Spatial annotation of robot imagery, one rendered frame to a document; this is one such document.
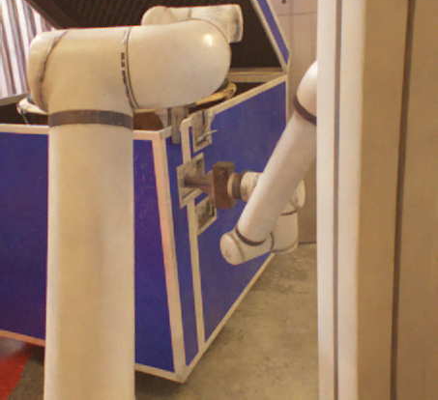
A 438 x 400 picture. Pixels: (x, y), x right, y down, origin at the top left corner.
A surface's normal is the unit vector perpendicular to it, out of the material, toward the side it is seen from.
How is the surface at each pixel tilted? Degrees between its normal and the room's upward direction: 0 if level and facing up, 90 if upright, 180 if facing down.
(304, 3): 90
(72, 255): 67
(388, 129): 90
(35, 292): 90
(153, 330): 90
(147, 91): 118
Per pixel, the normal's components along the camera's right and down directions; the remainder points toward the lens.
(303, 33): -0.04, 0.30
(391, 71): 0.41, 0.26
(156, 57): 0.04, -0.06
